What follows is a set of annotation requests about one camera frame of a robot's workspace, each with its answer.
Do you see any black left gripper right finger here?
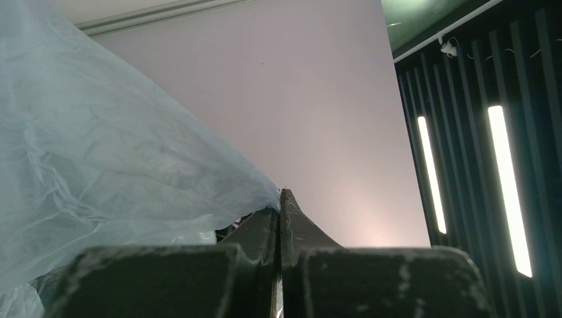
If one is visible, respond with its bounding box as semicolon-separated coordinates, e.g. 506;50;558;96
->
280;189;493;317

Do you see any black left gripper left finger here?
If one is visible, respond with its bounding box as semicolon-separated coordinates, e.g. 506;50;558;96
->
46;209;278;317

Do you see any blue plastic trash bag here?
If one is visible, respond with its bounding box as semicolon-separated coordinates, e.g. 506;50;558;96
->
1;1;280;317

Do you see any ceiling light panel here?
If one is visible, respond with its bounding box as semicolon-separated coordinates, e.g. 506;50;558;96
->
487;105;533;278

